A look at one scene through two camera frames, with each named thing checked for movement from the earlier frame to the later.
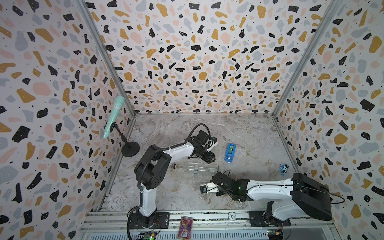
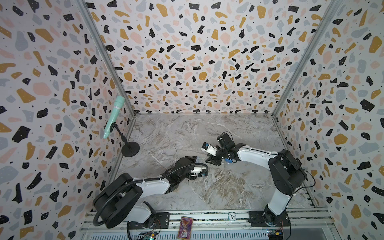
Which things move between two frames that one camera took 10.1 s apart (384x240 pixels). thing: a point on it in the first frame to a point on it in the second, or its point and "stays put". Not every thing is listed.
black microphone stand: (131, 149) stays put
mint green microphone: (119, 103) stays put
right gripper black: (219, 194) to (214, 160)
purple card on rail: (185, 227) stays put
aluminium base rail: (306, 224) stays put
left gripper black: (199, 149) to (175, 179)
